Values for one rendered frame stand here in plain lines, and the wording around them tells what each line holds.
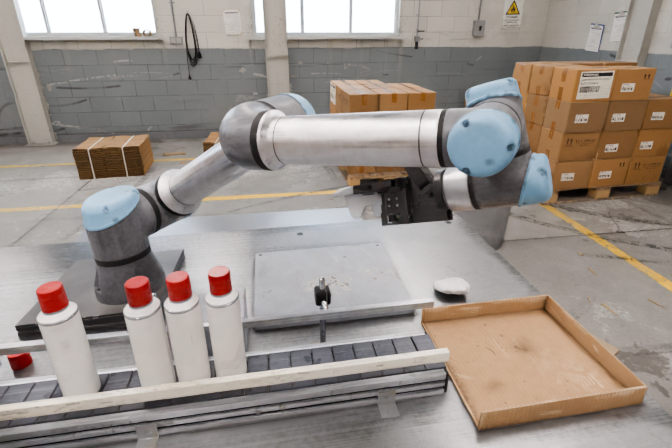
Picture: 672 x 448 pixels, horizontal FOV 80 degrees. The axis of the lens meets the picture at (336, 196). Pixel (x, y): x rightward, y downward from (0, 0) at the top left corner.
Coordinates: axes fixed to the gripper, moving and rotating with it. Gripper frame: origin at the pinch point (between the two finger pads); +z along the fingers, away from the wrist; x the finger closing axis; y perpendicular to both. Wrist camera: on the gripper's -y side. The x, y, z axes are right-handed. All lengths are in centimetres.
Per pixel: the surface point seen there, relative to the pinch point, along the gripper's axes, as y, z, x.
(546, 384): 38, -29, 14
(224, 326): 20.3, 8.7, -25.2
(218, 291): 14.6, 7.7, -26.7
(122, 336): 21.3, 25.7, -32.0
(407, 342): 29.4, -8.0, 3.4
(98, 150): -90, 379, 134
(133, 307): 15.6, 16.3, -35.1
